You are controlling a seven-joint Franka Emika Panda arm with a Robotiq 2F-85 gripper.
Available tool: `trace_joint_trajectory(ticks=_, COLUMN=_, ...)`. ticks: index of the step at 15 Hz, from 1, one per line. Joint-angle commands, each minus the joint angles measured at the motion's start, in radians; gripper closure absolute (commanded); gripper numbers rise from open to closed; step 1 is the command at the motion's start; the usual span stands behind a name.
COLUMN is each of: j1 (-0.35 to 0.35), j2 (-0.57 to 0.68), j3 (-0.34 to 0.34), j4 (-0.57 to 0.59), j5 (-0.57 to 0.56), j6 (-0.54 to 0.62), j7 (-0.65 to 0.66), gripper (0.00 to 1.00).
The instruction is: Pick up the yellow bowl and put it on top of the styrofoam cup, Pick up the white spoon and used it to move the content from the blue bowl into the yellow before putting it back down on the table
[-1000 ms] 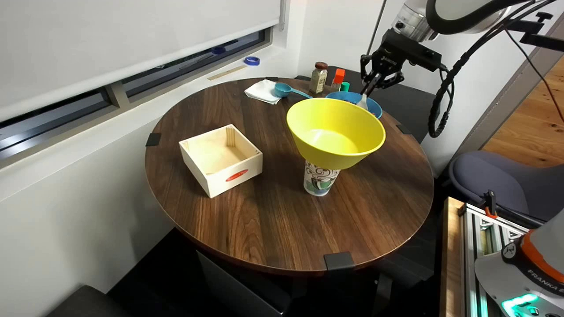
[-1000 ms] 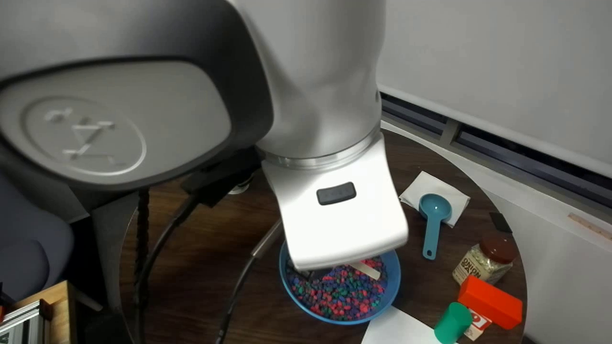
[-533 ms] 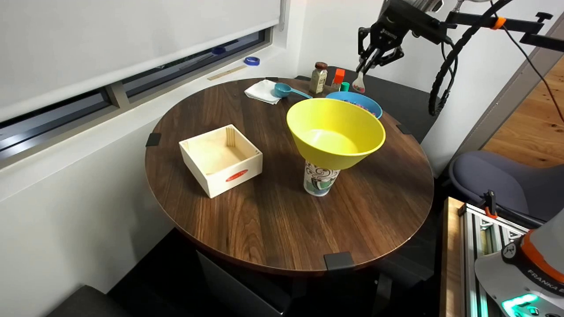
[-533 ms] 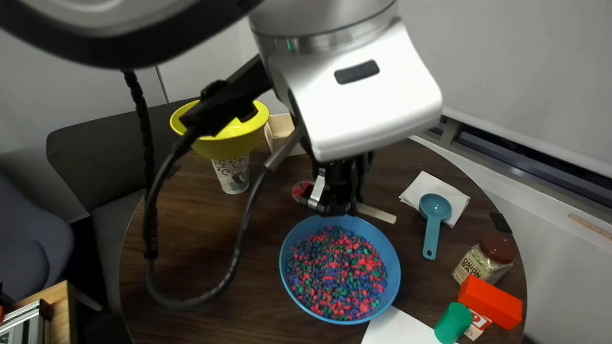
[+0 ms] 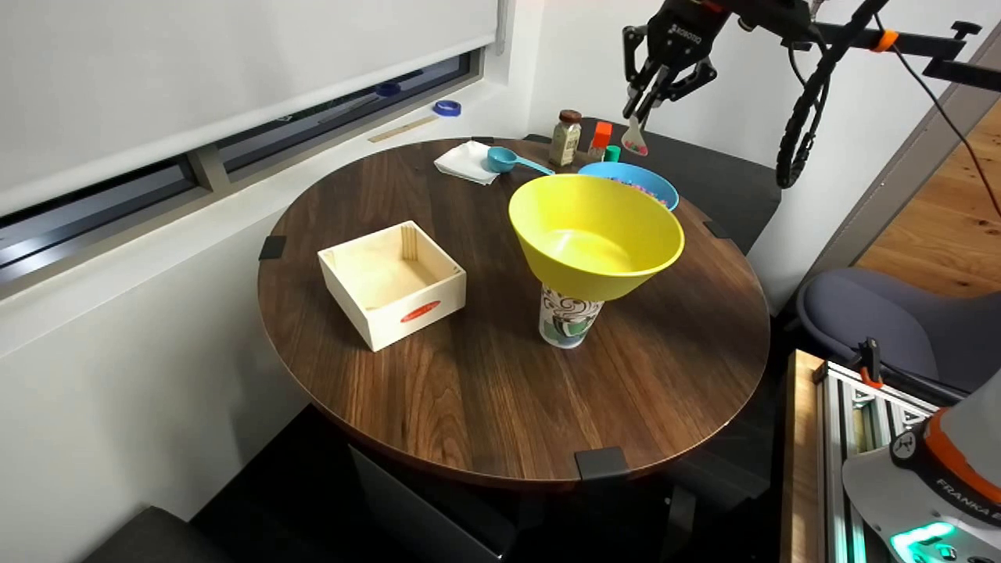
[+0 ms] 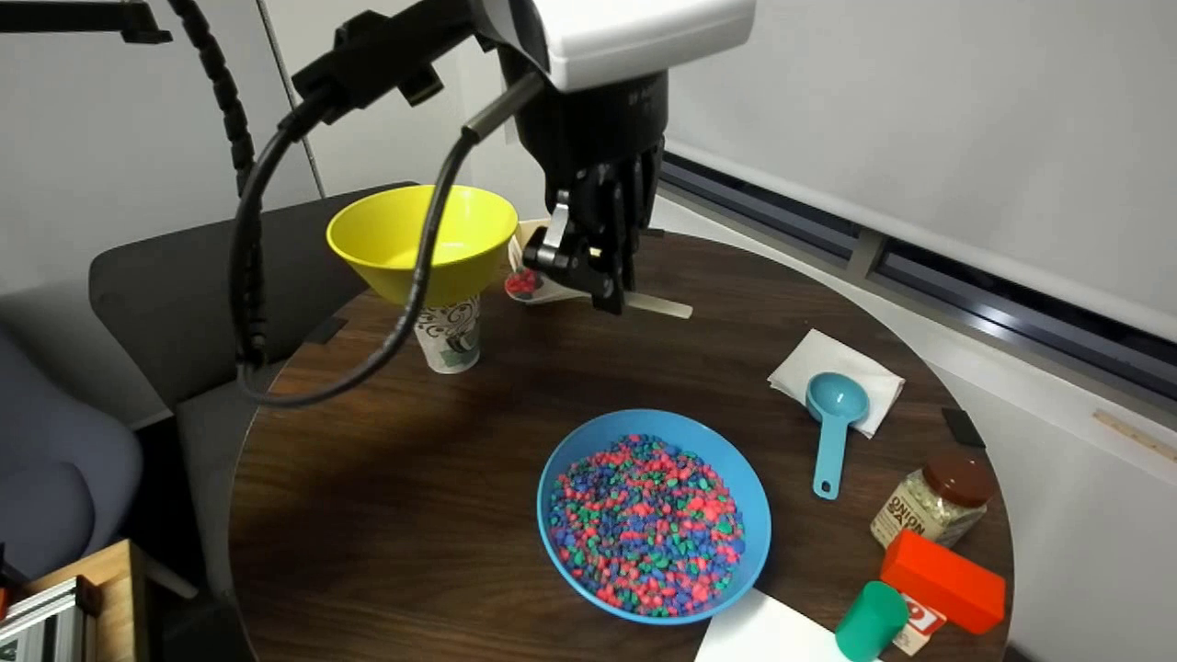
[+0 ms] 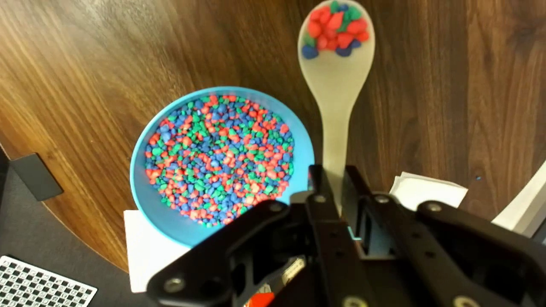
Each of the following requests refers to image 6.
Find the wooden shelf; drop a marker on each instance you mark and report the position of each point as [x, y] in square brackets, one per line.
[101, 598]

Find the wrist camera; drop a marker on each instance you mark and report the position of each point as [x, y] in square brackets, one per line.
[377, 60]

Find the white plastic spoon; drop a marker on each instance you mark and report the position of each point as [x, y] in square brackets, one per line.
[657, 305]

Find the black gooseneck mount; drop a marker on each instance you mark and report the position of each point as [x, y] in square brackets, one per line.
[225, 92]

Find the green plastic cup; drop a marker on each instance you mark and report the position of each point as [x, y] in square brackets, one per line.
[869, 625]

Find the blue-grey chair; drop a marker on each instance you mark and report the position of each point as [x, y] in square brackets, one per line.
[55, 460]

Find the printed styrofoam cup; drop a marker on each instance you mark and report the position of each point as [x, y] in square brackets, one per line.
[451, 340]

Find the black tape patch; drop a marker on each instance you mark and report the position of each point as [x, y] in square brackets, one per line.
[963, 428]

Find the thin metal rod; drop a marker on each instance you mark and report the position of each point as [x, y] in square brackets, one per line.
[290, 92]

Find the wall heater vent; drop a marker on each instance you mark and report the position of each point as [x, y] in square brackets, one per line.
[919, 276]

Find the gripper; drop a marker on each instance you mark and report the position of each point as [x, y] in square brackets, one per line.
[598, 119]

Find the white and red carton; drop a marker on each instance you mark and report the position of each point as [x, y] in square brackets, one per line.
[918, 621]

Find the camera on mount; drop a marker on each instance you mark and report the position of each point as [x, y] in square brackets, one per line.
[83, 18]

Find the yellow plastic bowl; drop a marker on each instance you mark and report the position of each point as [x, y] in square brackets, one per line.
[405, 248]

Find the dark grey armchair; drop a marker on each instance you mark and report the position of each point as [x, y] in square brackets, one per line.
[175, 294]

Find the white paper napkin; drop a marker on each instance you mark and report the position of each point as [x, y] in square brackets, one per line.
[818, 354]

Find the heap of coloured pebbles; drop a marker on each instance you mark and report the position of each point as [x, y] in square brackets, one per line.
[644, 524]

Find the spice jar with brown lid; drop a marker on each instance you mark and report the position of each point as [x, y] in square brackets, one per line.
[929, 506]

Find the blue plastic bowl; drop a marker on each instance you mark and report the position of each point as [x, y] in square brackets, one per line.
[588, 441]

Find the white sheet of paper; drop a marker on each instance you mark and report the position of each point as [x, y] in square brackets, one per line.
[763, 634]

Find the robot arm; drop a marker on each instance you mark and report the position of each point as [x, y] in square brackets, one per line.
[634, 32]

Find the wooden ruler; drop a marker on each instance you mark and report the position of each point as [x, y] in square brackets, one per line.
[1136, 435]

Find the teal measuring scoop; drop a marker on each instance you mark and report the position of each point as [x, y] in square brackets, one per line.
[835, 405]

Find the orange box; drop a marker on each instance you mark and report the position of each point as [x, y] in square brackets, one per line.
[942, 579]

